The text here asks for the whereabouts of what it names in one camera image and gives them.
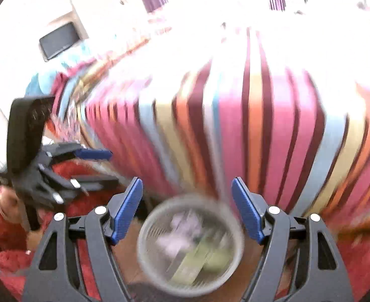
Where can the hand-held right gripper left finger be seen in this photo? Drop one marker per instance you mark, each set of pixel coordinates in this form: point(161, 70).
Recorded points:
point(126, 210)

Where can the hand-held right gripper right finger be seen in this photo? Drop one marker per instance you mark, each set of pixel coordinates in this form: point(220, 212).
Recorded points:
point(247, 210)

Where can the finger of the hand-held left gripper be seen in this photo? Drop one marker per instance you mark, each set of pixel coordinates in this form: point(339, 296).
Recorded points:
point(100, 184)
point(93, 154)

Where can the pink and white carton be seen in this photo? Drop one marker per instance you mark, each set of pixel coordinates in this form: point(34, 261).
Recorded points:
point(175, 242)

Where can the green box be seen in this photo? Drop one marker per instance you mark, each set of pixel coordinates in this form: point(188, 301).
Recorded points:
point(197, 258)

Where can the grey mesh wastebasket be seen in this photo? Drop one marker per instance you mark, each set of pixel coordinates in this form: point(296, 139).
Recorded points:
point(155, 273)

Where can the person's left hand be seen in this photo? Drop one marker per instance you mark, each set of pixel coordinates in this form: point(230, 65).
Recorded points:
point(10, 204)

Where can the folded multicoloured quilt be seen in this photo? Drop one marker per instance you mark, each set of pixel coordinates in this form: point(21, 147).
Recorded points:
point(43, 81)

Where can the striped multicoloured bedspread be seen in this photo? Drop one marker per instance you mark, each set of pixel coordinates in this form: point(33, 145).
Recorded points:
point(266, 132)

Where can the red fuzzy rug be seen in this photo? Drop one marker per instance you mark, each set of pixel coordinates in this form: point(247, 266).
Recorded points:
point(2, 239)

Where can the black television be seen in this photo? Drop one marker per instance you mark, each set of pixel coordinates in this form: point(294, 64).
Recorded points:
point(60, 41)

